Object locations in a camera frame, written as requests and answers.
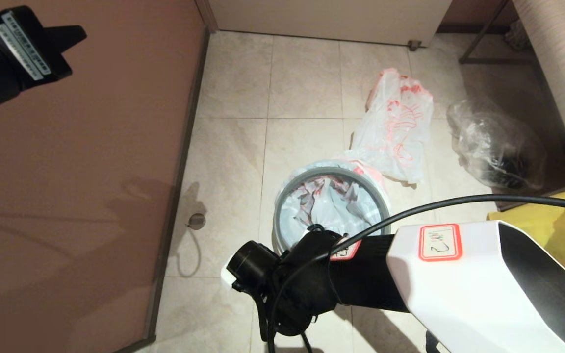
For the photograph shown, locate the grey bin ring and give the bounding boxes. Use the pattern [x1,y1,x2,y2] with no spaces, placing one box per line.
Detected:
[273,167,391,255]

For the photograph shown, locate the clear plastic bag dark contents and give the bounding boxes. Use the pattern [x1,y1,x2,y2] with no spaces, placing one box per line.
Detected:
[448,98,547,192]

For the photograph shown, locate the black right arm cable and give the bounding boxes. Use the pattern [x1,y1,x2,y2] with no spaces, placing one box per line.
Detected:
[267,194,565,353]

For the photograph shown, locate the brown metal table frame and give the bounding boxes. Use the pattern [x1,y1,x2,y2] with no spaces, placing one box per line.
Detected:
[459,0,536,63]

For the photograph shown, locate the white crumpled fabric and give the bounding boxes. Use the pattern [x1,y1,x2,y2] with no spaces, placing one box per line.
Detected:
[506,17,531,48]

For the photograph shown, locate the brown cabinet side panel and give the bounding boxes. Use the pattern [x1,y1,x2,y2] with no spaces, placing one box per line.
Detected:
[0,0,212,353]

